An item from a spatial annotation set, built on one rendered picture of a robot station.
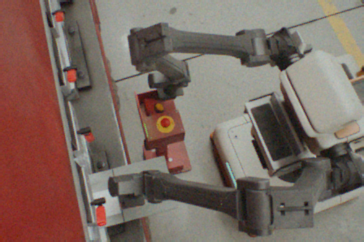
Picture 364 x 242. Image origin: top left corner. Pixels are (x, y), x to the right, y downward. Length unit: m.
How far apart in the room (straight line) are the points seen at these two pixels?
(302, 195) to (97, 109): 0.97
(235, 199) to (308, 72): 0.46
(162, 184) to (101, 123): 0.58
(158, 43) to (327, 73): 0.45
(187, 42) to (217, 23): 1.74
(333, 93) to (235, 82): 1.53
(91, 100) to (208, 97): 1.10
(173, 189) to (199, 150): 1.43
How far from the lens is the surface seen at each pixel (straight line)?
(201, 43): 1.10
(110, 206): 1.36
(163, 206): 1.35
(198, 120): 2.48
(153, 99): 1.75
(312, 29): 2.93
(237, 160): 2.15
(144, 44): 1.06
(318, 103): 1.13
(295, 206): 0.83
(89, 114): 1.59
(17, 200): 0.55
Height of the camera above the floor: 2.34
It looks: 71 degrees down
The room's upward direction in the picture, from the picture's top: 6 degrees clockwise
